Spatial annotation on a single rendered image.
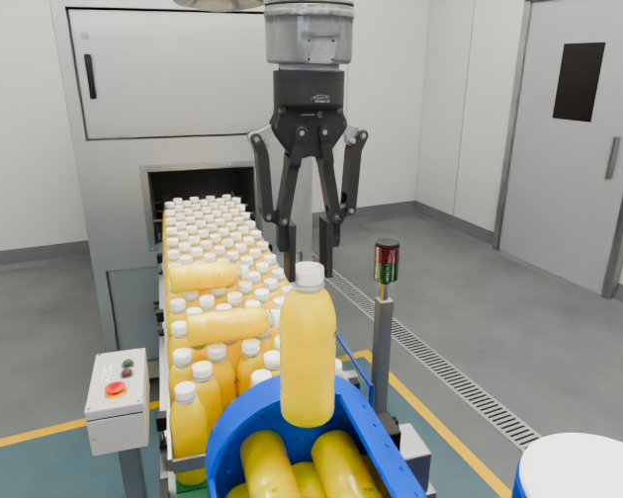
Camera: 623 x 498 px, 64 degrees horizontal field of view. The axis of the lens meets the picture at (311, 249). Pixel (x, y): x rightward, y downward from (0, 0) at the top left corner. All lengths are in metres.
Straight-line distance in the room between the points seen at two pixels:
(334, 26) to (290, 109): 0.09
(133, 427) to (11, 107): 4.07
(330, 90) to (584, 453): 0.79
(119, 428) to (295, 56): 0.76
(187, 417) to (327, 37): 0.73
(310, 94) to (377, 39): 5.11
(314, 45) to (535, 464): 0.78
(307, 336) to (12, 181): 4.50
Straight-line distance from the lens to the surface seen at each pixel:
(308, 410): 0.66
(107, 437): 1.05
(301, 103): 0.52
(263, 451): 0.80
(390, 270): 1.28
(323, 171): 0.56
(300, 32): 0.52
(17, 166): 4.95
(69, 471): 2.64
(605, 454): 1.09
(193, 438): 1.04
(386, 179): 5.86
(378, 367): 1.42
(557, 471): 1.01
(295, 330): 0.60
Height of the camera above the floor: 1.68
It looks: 20 degrees down
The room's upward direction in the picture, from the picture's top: straight up
